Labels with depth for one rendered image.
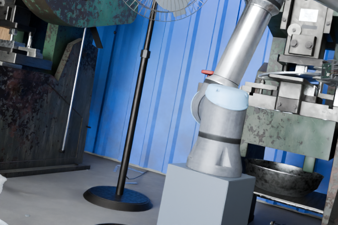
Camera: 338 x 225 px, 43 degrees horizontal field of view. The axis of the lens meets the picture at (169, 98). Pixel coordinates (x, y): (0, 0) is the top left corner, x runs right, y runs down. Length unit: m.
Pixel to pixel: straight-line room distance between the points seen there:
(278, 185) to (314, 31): 0.65
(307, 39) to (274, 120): 0.37
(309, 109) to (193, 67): 1.68
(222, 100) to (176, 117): 2.21
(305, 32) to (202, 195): 1.01
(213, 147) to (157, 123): 2.32
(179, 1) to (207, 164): 1.39
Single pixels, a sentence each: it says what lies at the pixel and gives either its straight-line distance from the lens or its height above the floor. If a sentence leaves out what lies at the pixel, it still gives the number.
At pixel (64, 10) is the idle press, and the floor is 0.99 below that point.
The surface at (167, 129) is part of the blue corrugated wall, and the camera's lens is 3.36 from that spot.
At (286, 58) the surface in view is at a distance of 1.88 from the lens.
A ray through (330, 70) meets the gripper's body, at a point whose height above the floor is 0.82.
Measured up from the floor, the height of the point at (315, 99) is 0.72.
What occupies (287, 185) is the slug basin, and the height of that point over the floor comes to 0.36.
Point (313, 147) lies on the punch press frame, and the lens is 1.68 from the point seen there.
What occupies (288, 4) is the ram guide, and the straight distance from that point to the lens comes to 1.89.
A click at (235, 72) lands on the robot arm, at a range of 1.26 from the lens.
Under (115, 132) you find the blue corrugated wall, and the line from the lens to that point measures 3.60.
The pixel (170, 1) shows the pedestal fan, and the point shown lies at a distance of 2.29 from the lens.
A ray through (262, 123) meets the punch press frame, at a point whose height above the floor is 0.59.
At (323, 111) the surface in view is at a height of 0.68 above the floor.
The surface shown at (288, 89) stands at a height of 0.74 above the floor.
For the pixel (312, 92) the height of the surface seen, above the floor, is 0.75.
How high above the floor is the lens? 0.63
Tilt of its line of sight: level
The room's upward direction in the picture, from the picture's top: 11 degrees clockwise
